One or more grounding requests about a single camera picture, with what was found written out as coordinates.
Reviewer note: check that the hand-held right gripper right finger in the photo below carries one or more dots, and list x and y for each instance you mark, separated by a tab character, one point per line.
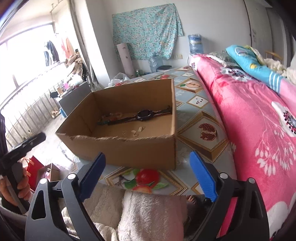
203	176

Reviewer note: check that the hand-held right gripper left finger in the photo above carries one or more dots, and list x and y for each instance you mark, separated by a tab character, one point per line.
92	176

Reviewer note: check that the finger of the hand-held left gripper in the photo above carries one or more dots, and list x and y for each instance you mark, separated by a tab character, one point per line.
34	140

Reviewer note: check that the brown cardboard box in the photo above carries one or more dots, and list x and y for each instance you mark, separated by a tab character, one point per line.
138	153

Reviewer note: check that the silver spring earring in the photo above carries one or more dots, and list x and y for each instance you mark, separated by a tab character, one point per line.
134	133

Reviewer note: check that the silver hair clips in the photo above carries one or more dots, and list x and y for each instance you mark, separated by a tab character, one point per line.
141	128

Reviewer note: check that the black wristwatch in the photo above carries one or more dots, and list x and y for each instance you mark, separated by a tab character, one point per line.
144	114

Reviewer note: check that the person's left hand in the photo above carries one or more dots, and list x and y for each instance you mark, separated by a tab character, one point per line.
25	185

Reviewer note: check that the red gift bag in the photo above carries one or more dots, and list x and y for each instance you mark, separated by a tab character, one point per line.
34	171

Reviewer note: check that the pair of slippers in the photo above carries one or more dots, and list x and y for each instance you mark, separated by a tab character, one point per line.
55	114

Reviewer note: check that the small cardboard box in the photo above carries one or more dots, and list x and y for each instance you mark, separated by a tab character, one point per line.
52	173

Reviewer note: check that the fruit print tablecloth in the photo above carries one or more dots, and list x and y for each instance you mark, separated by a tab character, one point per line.
196	120

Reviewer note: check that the dark grey cabinet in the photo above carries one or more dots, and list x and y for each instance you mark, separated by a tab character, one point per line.
74	99

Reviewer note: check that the pink floral blanket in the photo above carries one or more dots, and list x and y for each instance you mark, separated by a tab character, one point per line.
249	129

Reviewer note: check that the white fluffy robe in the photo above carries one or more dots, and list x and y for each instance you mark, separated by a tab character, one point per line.
150	217

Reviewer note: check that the pile of patterned cloth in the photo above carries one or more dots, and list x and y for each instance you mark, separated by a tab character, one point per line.
76	62

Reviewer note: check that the dark hanging jacket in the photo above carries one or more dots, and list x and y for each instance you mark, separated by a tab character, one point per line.
51	52

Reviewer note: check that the pink hanging garment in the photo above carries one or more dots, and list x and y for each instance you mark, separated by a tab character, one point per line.
67	47

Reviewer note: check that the white plastic bag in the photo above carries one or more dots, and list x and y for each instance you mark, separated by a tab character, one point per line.
119	80

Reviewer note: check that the grey lace blanket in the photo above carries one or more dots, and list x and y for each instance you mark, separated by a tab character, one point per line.
222	59

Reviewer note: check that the white paper roll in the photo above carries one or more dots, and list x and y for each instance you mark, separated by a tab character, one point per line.
126	60

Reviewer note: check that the clear empty water jug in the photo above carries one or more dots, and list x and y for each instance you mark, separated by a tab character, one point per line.
156	64

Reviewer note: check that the blue cartoon pillow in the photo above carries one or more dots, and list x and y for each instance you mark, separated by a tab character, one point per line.
249	62

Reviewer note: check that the blue water jug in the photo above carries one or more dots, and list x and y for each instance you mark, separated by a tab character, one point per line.
195	44

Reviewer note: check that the white knit cloth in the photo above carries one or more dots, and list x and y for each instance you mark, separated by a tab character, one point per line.
275	64

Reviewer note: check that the turquoise floral cloth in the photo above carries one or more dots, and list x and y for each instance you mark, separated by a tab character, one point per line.
148	30

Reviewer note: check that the white door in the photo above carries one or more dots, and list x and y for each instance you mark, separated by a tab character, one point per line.
259	27

